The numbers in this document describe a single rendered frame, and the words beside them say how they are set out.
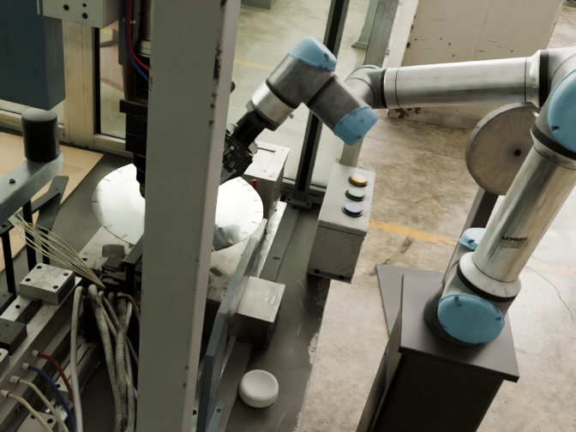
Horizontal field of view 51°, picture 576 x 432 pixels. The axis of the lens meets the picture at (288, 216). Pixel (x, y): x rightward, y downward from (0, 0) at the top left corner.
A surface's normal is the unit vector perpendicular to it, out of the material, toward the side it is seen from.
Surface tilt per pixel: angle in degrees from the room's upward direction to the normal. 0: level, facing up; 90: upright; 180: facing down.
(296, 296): 0
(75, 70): 90
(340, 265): 90
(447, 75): 49
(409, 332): 0
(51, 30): 90
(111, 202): 0
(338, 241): 90
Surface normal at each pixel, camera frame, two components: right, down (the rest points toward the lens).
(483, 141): 0.01, 0.50
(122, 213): 0.16, -0.82
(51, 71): 0.97, 0.24
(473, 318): -0.41, 0.56
